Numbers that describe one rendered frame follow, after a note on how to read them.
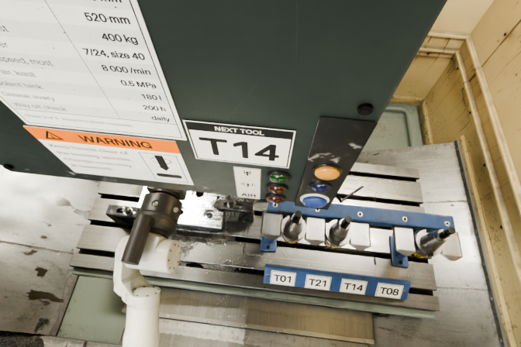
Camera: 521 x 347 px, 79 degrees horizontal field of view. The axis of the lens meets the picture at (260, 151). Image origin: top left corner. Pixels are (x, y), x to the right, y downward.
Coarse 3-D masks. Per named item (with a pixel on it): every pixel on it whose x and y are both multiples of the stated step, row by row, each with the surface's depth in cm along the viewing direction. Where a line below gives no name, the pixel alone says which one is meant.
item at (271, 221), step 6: (264, 216) 81; (270, 216) 81; (276, 216) 81; (282, 216) 81; (264, 222) 80; (270, 222) 80; (276, 222) 80; (264, 228) 79; (270, 228) 79; (276, 228) 79; (264, 234) 78; (270, 234) 78; (276, 234) 78
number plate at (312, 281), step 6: (306, 276) 98; (312, 276) 98; (318, 276) 98; (324, 276) 98; (306, 282) 99; (312, 282) 99; (318, 282) 99; (324, 282) 99; (330, 282) 98; (312, 288) 100; (318, 288) 100; (324, 288) 99
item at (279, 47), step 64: (192, 0) 17; (256, 0) 17; (320, 0) 16; (384, 0) 16; (192, 64) 22; (256, 64) 21; (320, 64) 20; (384, 64) 20; (0, 128) 33; (64, 128) 31
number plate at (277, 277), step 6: (276, 270) 99; (276, 276) 99; (282, 276) 99; (288, 276) 99; (294, 276) 99; (270, 282) 100; (276, 282) 100; (282, 282) 100; (288, 282) 100; (294, 282) 100
